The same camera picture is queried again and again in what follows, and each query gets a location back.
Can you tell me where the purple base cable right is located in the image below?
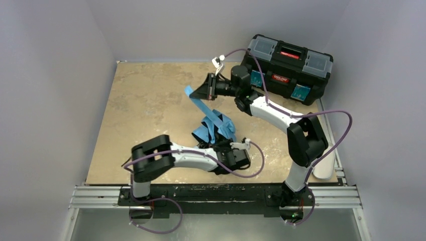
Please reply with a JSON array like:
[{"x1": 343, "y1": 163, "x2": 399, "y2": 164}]
[{"x1": 285, "y1": 186, "x2": 315, "y2": 226}]

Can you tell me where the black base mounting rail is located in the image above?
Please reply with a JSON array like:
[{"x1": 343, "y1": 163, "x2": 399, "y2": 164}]
[{"x1": 118, "y1": 183, "x2": 314, "y2": 221}]

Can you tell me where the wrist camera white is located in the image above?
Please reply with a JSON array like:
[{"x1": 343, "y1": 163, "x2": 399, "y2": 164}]
[
  {"x1": 230, "y1": 138, "x2": 251, "y2": 150},
  {"x1": 211, "y1": 55, "x2": 226, "y2": 76}
]

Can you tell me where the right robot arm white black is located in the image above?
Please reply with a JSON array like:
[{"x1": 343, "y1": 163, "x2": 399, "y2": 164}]
[{"x1": 184, "y1": 65, "x2": 329, "y2": 204}]

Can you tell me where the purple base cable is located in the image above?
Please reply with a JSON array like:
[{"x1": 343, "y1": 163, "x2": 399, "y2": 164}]
[
  {"x1": 285, "y1": 186, "x2": 315, "y2": 226},
  {"x1": 128, "y1": 174, "x2": 184, "y2": 234}
]

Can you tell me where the light blue folding umbrella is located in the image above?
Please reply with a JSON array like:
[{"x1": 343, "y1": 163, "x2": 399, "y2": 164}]
[{"x1": 189, "y1": 98, "x2": 237, "y2": 149}]

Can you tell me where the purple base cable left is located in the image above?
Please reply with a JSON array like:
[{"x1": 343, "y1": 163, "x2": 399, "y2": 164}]
[{"x1": 128, "y1": 174, "x2": 184, "y2": 234}]

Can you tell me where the black toolbox with clear lids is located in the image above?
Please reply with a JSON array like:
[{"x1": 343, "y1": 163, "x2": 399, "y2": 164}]
[{"x1": 241, "y1": 34, "x2": 334, "y2": 105}]

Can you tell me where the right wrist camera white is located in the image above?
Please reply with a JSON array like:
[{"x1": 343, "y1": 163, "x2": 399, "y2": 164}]
[{"x1": 211, "y1": 55, "x2": 226, "y2": 76}]

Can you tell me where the white glasses case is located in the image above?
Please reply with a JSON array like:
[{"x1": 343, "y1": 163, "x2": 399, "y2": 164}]
[{"x1": 313, "y1": 151, "x2": 336, "y2": 180}]

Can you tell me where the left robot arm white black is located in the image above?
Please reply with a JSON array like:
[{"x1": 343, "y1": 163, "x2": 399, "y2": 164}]
[{"x1": 124, "y1": 135, "x2": 251, "y2": 200}]

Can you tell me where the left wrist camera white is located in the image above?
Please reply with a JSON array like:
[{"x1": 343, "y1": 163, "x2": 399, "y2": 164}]
[{"x1": 230, "y1": 138, "x2": 251, "y2": 150}]

